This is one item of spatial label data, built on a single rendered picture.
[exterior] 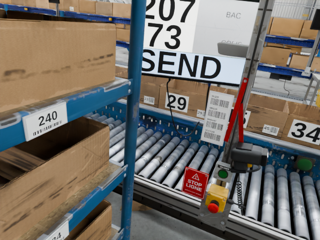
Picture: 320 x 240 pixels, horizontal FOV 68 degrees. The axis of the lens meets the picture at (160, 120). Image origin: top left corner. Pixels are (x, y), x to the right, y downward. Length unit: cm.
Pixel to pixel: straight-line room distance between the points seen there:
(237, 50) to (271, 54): 480
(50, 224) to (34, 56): 26
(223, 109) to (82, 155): 55
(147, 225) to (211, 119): 127
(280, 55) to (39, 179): 550
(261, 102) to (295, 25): 430
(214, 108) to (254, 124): 67
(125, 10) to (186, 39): 618
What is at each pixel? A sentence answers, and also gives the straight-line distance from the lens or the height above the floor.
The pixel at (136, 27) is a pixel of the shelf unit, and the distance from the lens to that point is 46.
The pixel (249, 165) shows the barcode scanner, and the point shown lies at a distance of 89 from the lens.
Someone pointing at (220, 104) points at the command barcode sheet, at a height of 120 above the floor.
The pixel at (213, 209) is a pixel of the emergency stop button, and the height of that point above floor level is 84.
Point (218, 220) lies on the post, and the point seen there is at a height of 71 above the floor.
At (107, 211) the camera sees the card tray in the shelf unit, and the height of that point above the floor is 103.
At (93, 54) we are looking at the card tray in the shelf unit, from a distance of 41.
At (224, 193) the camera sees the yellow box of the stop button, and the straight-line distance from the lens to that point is 96.
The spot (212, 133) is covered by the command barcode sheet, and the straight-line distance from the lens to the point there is 90.
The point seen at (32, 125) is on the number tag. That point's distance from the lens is 31.
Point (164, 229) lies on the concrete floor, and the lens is 197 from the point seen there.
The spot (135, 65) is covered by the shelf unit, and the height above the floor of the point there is 137.
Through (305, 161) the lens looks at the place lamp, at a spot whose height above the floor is 83.
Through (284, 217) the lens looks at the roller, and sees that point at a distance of 119.
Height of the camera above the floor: 146
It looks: 23 degrees down
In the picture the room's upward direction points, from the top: 6 degrees clockwise
